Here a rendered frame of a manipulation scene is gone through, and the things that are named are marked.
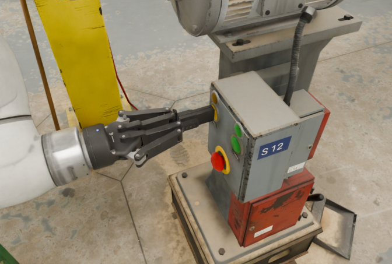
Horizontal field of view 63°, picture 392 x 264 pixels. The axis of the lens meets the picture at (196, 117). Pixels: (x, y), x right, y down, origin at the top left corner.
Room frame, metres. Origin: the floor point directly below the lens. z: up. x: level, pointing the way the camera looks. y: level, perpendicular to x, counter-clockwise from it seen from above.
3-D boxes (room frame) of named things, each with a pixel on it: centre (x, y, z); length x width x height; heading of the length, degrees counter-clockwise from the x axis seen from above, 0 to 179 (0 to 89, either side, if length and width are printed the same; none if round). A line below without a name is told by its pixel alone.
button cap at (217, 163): (0.41, -0.05, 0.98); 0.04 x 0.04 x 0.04; 23
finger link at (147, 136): (0.39, 0.08, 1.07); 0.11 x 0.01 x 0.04; 112
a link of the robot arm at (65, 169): (0.34, 0.21, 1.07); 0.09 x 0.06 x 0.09; 23
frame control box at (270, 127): (0.48, -0.15, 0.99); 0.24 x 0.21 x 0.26; 113
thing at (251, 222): (0.61, -0.26, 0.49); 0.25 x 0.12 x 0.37; 113
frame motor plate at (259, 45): (0.76, -0.20, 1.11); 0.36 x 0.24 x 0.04; 113
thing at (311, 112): (0.62, -0.26, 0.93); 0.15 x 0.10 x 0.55; 113
